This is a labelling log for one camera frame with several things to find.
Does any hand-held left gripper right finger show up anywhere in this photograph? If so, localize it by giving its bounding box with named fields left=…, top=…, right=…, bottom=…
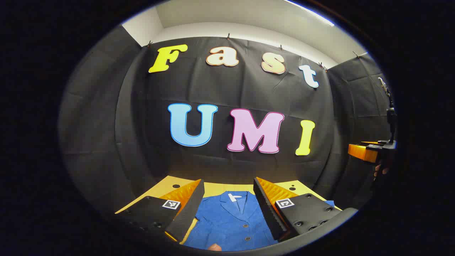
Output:
left=253, top=177, right=358, bottom=243

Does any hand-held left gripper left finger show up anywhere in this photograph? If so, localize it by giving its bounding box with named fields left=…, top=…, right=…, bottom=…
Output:
left=114, top=179, right=205, bottom=243

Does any blue button shirt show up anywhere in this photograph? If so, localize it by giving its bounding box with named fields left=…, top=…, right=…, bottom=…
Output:
left=181, top=191, right=335, bottom=251

